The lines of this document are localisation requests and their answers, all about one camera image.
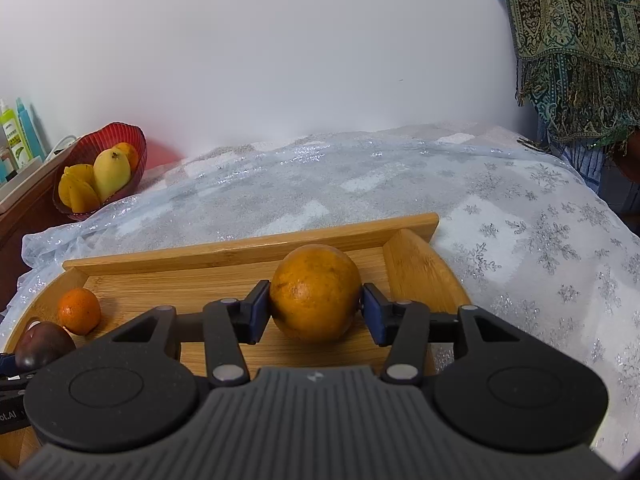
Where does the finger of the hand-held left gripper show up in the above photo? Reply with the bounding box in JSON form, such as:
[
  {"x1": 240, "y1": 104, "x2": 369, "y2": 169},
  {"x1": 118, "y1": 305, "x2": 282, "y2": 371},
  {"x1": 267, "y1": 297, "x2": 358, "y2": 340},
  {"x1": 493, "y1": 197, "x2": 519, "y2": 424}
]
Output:
[{"x1": 0, "y1": 353, "x2": 35, "y2": 394}]

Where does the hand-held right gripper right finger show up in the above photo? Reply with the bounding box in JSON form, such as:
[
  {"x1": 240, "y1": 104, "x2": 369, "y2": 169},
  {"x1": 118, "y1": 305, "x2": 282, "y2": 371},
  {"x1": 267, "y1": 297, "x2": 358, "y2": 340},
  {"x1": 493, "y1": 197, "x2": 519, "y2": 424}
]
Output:
[{"x1": 361, "y1": 282, "x2": 546, "y2": 387}]

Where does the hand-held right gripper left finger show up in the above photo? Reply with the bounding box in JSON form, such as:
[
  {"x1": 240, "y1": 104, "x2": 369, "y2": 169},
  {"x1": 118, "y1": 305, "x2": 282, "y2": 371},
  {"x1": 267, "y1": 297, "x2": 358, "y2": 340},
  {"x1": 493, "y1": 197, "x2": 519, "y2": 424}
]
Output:
[{"x1": 100, "y1": 280, "x2": 273, "y2": 387}]

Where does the dark purple round fruit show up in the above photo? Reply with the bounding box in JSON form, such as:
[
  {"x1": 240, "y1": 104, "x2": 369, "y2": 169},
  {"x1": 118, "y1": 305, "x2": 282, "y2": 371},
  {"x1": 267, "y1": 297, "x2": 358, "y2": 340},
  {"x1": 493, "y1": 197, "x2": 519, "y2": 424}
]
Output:
[{"x1": 14, "y1": 321, "x2": 77, "y2": 372}]

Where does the large yellow-brown orange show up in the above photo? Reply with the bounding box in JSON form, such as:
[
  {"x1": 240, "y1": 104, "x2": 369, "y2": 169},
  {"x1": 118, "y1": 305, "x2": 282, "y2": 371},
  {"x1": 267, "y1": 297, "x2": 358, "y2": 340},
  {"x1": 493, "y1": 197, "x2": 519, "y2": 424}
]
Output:
[{"x1": 269, "y1": 243, "x2": 363, "y2": 344}]

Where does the wooden bamboo tray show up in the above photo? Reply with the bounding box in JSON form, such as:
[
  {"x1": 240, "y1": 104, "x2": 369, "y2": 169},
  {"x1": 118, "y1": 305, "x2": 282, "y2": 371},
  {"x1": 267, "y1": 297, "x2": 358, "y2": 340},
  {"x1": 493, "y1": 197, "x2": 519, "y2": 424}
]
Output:
[{"x1": 0, "y1": 212, "x2": 474, "y2": 467}]

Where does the small mandarin orange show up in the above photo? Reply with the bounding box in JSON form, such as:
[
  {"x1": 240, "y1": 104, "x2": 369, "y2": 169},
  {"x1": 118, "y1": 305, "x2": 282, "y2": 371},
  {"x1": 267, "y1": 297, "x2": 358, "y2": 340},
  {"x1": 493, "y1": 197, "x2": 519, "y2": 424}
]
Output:
[{"x1": 57, "y1": 287, "x2": 102, "y2": 336}]

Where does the wooden cabinet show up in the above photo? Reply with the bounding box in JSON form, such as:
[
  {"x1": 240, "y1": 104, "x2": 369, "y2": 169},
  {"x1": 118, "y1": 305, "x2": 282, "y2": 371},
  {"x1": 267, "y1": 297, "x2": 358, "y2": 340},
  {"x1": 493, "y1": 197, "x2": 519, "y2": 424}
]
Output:
[{"x1": 0, "y1": 155, "x2": 72, "y2": 312}]

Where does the sheer snowflake cloth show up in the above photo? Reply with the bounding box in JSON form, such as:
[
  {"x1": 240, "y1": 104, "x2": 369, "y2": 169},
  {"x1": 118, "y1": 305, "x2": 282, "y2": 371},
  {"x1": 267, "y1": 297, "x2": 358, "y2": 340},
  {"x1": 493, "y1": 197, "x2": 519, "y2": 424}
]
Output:
[{"x1": 0, "y1": 120, "x2": 640, "y2": 472}]

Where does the white rectangular tray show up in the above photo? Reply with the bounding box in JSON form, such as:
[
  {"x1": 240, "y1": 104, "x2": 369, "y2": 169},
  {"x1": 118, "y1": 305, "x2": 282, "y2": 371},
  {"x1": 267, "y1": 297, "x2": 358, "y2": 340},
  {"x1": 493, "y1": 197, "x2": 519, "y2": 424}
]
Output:
[{"x1": 0, "y1": 156, "x2": 44, "y2": 208}]

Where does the yellow starfruit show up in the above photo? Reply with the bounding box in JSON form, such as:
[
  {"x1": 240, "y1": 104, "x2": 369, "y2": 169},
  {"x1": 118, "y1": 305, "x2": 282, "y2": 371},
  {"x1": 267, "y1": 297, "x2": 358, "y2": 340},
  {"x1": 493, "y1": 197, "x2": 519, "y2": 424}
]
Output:
[{"x1": 58, "y1": 163, "x2": 101, "y2": 214}]

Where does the yellow mango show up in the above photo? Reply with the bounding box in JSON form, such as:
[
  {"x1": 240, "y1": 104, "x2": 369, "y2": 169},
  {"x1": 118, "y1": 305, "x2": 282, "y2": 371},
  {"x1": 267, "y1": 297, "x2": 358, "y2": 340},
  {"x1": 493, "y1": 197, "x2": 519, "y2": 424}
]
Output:
[{"x1": 93, "y1": 149, "x2": 132, "y2": 202}]

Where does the orange fruit in bowl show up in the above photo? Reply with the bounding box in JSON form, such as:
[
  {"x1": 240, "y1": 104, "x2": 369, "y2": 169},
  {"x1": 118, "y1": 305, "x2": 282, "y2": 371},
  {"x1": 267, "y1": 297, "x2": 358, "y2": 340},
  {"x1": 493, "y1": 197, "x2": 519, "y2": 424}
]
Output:
[{"x1": 112, "y1": 142, "x2": 140, "y2": 171}]

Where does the red fruit bowl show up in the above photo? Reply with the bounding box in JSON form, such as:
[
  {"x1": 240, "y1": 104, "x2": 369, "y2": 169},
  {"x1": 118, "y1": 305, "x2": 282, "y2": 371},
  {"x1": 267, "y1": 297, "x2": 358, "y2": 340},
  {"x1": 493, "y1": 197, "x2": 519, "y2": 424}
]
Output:
[{"x1": 52, "y1": 121, "x2": 149, "y2": 222}]

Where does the green and white bottle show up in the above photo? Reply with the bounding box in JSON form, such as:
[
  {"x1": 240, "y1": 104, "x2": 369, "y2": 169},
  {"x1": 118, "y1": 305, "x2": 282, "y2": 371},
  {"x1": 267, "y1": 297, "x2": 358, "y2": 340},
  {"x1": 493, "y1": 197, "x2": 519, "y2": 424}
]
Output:
[{"x1": 0, "y1": 99, "x2": 32, "y2": 172}]

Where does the dark wooden furniture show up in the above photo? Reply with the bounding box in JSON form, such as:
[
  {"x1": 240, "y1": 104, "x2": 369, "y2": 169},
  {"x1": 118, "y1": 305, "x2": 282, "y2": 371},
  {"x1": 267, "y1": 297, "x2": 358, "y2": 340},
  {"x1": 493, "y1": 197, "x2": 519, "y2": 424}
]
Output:
[{"x1": 595, "y1": 130, "x2": 640, "y2": 222}]

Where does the green patterned scarf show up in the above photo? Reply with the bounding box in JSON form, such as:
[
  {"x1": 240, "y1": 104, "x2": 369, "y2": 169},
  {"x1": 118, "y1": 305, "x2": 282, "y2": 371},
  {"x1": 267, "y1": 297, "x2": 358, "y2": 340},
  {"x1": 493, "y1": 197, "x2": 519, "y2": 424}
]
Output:
[{"x1": 492, "y1": 0, "x2": 640, "y2": 147}]

